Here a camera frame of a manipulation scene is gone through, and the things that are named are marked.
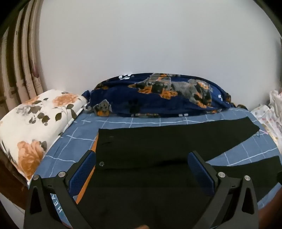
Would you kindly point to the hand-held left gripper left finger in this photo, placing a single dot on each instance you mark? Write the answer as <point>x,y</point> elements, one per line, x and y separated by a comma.
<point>84,165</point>

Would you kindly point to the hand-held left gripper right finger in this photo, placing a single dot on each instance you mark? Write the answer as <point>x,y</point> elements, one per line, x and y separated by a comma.
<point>199,169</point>

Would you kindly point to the black pants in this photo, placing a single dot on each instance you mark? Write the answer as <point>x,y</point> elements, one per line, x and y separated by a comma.
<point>149,145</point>

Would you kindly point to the blue checked bed sheet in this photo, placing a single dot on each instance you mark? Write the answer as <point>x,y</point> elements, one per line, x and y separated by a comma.
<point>66,143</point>

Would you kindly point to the white floral pillow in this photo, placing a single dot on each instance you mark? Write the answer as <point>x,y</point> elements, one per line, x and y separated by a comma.
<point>37,123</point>

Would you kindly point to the navy dog print blanket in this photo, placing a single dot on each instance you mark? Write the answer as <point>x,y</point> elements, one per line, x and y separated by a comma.
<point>141,101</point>

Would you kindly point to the white dotted cloth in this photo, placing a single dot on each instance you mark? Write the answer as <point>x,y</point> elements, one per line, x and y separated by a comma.
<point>269,119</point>

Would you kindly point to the beige floral curtain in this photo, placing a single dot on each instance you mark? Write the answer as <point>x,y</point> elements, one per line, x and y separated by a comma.
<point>21,66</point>

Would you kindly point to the brown wooden bed frame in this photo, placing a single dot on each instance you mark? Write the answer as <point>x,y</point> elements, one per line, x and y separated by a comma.
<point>11,182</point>

